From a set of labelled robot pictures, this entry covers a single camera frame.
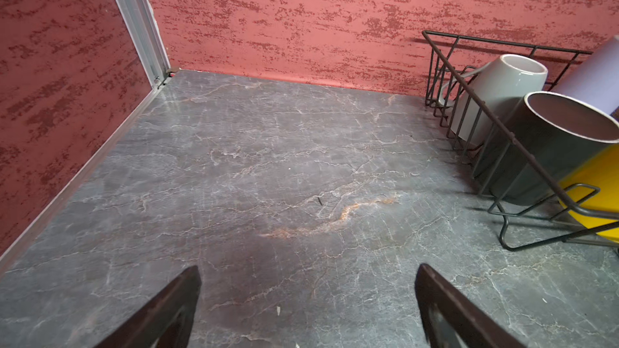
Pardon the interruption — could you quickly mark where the small cream mug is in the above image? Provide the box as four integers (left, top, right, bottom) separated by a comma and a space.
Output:
451, 54, 548, 148

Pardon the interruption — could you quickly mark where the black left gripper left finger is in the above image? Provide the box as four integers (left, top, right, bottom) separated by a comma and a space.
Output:
98, 266, 201, 347

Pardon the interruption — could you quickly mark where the black mug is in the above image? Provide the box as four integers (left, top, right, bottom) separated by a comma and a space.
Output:
473, 92, 618, 206

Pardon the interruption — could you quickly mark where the yellow mug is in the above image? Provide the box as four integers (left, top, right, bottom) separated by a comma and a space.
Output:
559, 145, 618, 214

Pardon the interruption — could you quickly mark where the black wire dish rack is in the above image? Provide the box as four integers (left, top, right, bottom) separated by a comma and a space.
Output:
423, 31, 618, 248

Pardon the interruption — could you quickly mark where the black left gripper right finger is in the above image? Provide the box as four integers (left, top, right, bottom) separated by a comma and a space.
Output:
414, 264, 523, 347

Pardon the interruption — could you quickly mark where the left aluminium corner post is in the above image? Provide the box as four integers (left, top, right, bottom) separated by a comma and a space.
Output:
115, 0, 171, 88

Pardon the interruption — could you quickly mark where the lilac plastic cup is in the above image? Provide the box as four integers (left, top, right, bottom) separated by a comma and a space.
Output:
553, 35, 619, 114

